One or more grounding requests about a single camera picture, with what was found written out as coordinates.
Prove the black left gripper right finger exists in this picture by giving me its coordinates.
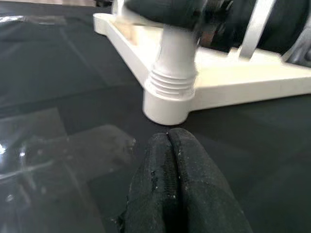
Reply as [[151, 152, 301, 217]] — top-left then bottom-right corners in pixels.
[[169, 128, 253, 233]]

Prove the white plastic table leg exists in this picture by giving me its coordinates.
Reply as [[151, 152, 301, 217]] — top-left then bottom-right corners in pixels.
[[145, 23, 199, 98]]

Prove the black tablecloth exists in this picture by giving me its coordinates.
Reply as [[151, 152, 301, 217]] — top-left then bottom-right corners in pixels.
[[0, 0, 311, 233]]

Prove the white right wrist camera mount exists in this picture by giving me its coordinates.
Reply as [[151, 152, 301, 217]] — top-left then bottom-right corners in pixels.
[[238, 0, 276, 60]]

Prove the clear tape cross patch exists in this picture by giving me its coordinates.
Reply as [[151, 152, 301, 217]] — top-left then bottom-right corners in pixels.
[[0, 106, 137, 233]]

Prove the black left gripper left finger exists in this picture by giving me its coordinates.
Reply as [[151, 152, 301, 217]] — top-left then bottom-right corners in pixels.
[[116, 132, 182, 233]]

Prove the white plastic table top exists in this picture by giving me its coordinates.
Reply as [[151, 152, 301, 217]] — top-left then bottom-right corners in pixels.
[[93, 13, 311, 126]]

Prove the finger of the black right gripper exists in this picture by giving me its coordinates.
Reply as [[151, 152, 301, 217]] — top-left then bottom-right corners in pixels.
[[122, 0, 207, 31]]

